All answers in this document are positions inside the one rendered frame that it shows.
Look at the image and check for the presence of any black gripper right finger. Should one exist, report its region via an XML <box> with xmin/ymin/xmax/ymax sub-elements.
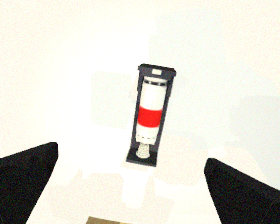
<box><xmin>204</xmin><ymin>157</ymin><xmax>280</xmax><ymax>224</ymax></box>

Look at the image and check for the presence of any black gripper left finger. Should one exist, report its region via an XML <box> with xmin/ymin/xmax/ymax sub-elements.
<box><xmin>0</xmin><ymin>141</ymin><xmax>59</xmax><ymax>224</ymax></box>

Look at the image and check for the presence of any white cylindrical battery with red band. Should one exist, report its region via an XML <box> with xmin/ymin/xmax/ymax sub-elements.
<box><xmin>136</xmin><ymin>76</ymin><xmax>168</xmax><ymax>144</ymax></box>

